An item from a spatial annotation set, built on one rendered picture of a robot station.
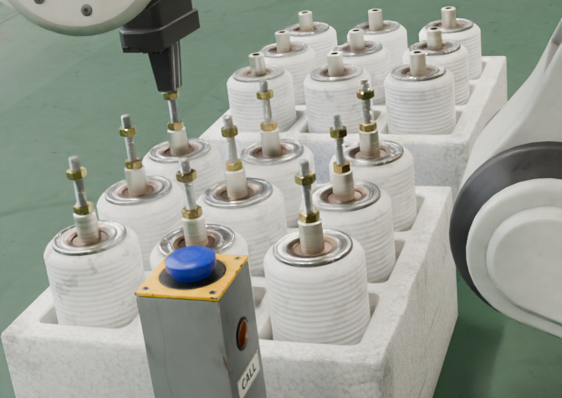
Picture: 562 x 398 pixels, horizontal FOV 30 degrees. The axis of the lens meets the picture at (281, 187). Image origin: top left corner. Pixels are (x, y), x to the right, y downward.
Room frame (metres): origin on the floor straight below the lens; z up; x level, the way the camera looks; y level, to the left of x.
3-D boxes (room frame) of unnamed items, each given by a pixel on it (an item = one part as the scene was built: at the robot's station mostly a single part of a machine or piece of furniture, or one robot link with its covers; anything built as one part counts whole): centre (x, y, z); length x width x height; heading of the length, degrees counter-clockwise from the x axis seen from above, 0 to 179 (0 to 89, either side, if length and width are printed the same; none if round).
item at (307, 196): (0.88, -0.02, 0.30); 0.01 x 0.01 x 0.08
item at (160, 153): (1.19, 0.12, 0.25); 0.08 x 0.08 x 0.01
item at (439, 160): (1.54, -0.14, 0.09); 0.39 x 0.39 x 0.18; 69
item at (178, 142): (1.19, 0.12, 0.26); 0.02 x 0.02 x 0.03
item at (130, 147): (1.08, 0.16, 0.30); 0.01 x 0.01 x 0.08
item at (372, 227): (0.99, -0.06, 0.16); 0.10 x 0.10 x 0.18
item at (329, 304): (0.88, -0.02, 0.16); 0.10 x 0.10 x 0.18
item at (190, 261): (0.74, 0.08, 0.32); 0.04 x 0.04 x 0.02
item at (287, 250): (0.88, -0.02, 0.25); 0.08 x 0.08 x 0.01
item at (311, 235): (0.88, -0.02, 0.26); 0.02 x 0.02 x 0.03
